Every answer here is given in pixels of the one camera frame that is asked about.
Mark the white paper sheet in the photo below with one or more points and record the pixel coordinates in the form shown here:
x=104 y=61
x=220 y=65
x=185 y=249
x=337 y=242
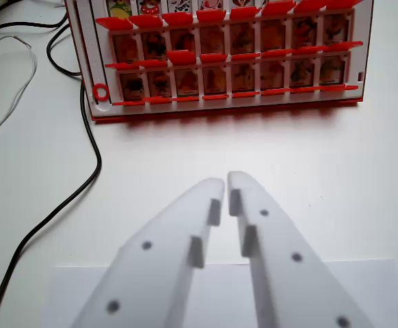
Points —
x=366 y=278

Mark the red and white game board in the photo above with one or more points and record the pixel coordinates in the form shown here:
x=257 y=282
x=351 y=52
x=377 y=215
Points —
x=100 y=68

